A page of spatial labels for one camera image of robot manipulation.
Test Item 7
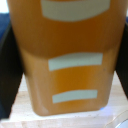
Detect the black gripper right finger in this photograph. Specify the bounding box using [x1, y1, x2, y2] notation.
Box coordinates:
[114, 21, 128, 101]

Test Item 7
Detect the orange bottle with white labels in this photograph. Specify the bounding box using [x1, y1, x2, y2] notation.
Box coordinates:
[6, 0, 127, 117]

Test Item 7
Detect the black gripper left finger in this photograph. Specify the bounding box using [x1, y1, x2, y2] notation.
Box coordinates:
[0, 13, 25, 120]

